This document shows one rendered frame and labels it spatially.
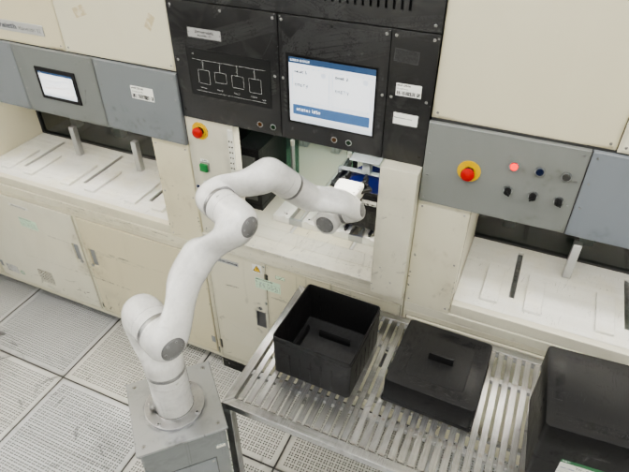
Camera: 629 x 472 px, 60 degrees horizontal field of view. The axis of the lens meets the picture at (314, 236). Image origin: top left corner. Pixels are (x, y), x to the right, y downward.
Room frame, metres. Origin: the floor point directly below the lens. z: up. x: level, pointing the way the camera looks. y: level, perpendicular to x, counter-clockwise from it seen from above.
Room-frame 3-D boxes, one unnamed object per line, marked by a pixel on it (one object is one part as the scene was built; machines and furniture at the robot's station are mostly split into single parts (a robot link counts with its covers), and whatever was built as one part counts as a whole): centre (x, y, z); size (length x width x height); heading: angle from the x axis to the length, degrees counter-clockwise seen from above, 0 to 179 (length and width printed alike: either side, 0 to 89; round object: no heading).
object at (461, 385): (1.14, -0.41, 0.83); 0.29 x 0.29 x 0.13; 65
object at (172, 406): (1.04, 0.45, 0.85); 0.19 x 0.19 x 0.18
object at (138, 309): (1.07, 0.47, 1.07); 0.19 x 0.12 x 0.24; 41
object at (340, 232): (1.84, -0.21, 0.89); 0.22 x 0.21 x 0.04; 156
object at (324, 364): (1.25, -0.05, 0.85); 0.28 x 0.28 x 0.17; 65
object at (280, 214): (1.94, 0.04, 0.89); 0.22 x 0.21 x 0.04; 156
